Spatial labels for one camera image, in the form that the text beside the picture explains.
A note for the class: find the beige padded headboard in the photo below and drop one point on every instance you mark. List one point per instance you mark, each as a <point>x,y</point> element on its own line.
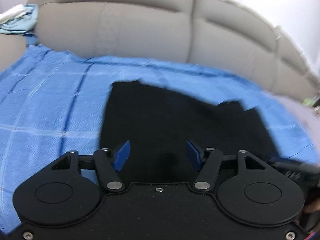
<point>213,33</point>

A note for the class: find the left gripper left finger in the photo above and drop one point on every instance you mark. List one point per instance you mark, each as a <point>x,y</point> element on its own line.
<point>108,163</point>

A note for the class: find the light blue crumpled cloth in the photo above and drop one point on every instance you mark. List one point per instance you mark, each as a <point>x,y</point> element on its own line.
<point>23,25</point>

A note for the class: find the black pants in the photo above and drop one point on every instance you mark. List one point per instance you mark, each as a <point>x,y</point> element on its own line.
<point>158,123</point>

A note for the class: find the blue checkered bed sheet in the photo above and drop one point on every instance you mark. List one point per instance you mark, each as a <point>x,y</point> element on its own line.
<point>52,102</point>

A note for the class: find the white crumpled cloth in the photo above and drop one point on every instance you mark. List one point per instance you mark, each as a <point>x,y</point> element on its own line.
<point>13,13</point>

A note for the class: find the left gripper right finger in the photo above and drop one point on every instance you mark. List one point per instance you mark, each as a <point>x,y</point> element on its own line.
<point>207,163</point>

